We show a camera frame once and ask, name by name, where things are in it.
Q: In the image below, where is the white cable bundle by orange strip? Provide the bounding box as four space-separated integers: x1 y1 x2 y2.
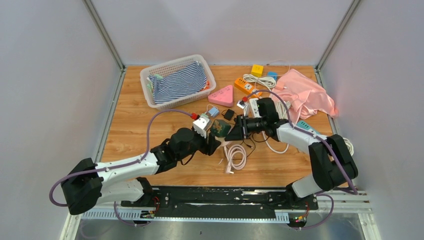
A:
242 73 278 102

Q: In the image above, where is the small blue cube socket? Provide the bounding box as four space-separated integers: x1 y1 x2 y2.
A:
267 71 278 81

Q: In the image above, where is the teal power strip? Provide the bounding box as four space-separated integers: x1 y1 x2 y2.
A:
296 120 320 134

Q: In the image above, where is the pink cloth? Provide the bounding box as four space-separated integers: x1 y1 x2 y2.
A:
272 69 339 123

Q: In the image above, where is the white power strip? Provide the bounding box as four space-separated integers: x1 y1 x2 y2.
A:
249 98 261 118

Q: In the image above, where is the white cable coil on cloth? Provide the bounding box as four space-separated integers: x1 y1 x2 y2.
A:
277 100 292 120

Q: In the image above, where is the pink triangular power strip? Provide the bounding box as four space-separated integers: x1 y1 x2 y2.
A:
207 84 234 108

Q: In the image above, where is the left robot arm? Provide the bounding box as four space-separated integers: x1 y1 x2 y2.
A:
60 127 221 215

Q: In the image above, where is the blue white striped cloth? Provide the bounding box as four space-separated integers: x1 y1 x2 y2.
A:
147 61 209 105

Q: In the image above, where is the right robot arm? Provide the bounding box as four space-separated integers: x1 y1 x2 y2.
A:
225 97 359 209

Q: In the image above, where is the white coiled cable right edge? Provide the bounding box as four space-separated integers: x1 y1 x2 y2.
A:
342 137 355 157

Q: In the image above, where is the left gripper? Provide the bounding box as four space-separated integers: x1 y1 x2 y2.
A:
176 127 221 161

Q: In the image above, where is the blue plug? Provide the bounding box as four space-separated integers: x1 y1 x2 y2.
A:
207 106 220 118

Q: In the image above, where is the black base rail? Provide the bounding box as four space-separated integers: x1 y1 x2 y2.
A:
118 186 319 219

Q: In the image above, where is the green patterned cube socket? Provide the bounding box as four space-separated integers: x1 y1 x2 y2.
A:
210 119 232 138

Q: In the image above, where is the yellow cube socket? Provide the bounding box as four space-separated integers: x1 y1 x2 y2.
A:
250 64 264 78

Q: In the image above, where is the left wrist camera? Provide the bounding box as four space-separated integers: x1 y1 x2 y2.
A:
192 115 211 139

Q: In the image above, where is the white coiled cable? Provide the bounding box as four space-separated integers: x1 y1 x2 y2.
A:
223 140 248 175

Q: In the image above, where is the white plastic basket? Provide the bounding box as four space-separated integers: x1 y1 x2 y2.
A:
139 54 217 111

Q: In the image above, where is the thin black cable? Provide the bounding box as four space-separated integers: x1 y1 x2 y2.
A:
220 109 258 163

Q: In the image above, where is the orange power strip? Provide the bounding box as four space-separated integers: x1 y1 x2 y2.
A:
234 78 258 95

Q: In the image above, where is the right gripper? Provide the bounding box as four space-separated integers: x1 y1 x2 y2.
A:
226 114 267 142

